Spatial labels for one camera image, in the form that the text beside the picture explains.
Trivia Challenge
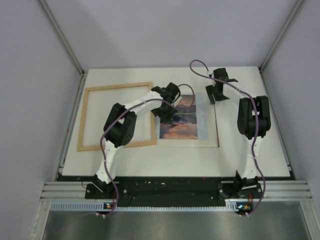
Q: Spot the light wooden picture frame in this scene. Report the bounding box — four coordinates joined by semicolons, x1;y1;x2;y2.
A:
76;81;157;152

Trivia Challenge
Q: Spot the orange sky photo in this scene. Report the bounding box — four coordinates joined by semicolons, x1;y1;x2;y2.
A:
159;94;198;140

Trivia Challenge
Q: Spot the cream mat board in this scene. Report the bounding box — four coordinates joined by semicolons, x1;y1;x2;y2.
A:
156;85;217;148

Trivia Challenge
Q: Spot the brown fibreboard backing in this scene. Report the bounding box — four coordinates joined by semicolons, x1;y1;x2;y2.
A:
214;105;220;148

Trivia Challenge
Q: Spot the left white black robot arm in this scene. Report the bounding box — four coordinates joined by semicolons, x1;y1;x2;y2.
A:
92;82;181;199

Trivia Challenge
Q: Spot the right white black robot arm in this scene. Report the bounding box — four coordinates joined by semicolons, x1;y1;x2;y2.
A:
205;68;271;199

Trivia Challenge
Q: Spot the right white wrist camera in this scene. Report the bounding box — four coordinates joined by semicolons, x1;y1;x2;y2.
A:
206;70;213;78

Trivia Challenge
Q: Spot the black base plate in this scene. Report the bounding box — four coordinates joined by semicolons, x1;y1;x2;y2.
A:
85;176;262;208

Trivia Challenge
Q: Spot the left aluminium corner post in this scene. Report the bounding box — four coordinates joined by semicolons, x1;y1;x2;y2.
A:
36;0;85;76

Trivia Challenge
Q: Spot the aluminium corner post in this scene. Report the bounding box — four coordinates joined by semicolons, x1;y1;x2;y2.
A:
36;0;85;76
258;0;307;74

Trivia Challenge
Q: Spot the right aluminium corner post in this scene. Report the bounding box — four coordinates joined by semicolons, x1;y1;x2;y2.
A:
258;0;307;74

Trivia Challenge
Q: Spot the aluminium front rail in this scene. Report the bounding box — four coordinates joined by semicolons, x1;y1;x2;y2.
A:
40;180;313;202

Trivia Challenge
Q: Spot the grey slotted cable duct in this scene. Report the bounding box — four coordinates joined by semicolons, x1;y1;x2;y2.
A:
50;200;245;213

